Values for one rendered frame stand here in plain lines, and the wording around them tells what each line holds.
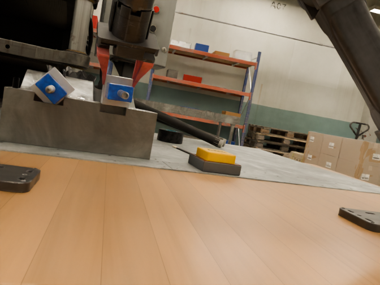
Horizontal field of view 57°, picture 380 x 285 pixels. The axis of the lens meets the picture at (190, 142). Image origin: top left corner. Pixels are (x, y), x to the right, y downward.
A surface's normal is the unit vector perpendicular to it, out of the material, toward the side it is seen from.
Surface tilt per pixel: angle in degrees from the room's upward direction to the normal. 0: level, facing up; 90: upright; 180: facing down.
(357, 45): 92
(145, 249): 0
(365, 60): 92
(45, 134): 90
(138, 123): 90
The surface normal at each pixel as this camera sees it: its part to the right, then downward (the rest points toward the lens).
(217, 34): 0.13, 0.11
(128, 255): 0.18, -0.98
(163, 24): 0.33, 0.15
